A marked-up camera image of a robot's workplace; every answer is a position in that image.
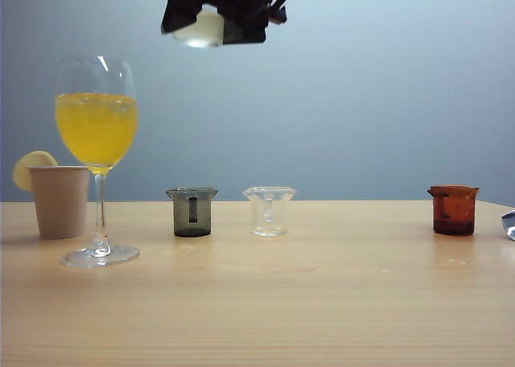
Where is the clear measuring cup wooden handle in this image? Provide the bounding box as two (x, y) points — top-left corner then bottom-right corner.
(171, 2), (225, 49)

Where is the wine glass with yellow juice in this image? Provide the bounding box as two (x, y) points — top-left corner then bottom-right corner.
(54, 55), (141, 269)

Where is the smoky grey measuring cup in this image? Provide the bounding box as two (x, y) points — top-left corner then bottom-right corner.
(165, 187), (219, 238)

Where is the clear glass measuring cup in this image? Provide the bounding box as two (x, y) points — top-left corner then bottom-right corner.
(241, 186), (298, 237)

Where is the beige paper cup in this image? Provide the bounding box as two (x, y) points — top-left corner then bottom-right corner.
(27, 165), (90, 241)

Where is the amber glass measuring cup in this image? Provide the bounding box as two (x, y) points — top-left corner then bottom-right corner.
(426, 184), (481, 236)

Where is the lemon slice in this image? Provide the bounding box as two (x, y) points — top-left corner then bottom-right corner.
(12, 150), (59, 193)

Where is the silver metallic object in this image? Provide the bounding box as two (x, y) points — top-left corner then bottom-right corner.
(500, 208), (515, 243)

